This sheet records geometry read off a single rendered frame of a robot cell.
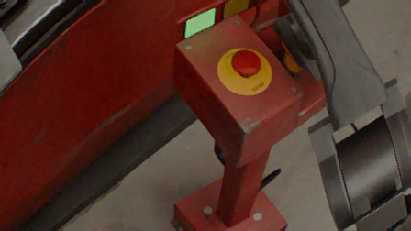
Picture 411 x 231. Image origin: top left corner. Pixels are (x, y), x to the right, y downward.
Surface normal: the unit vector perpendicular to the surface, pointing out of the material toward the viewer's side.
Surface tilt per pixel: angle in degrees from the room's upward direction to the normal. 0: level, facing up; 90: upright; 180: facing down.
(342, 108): 32
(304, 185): 0
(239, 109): 0
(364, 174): 26
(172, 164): 0
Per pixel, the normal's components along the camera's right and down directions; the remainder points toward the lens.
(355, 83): -0.19, 0.04
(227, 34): 0.04, -0.45
